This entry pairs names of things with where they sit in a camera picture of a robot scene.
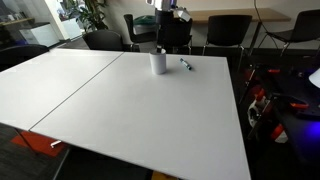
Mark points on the white planter box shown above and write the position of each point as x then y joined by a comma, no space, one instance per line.
71,28

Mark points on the teal marker pen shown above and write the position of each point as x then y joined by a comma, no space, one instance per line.
185,64

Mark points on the white cabinet dark top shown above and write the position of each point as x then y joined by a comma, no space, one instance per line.
38,35

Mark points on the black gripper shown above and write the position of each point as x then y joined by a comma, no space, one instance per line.
164,26

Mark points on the white cup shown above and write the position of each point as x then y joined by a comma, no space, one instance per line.
157,63

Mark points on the black perforated robot table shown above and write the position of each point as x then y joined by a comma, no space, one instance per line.
300,126

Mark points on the green potted plant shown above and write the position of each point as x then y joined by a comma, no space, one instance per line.
90,13

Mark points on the orange black clamp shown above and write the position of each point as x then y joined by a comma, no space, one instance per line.
273,70
299,106
259,93
276,131

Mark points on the black chair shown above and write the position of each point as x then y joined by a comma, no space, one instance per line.
103,40
228,28
131,23
20,53
306,25
181,33

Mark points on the green item on chair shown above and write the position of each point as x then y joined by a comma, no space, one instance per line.
145,19

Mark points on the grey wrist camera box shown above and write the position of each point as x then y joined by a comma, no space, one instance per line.
182,15

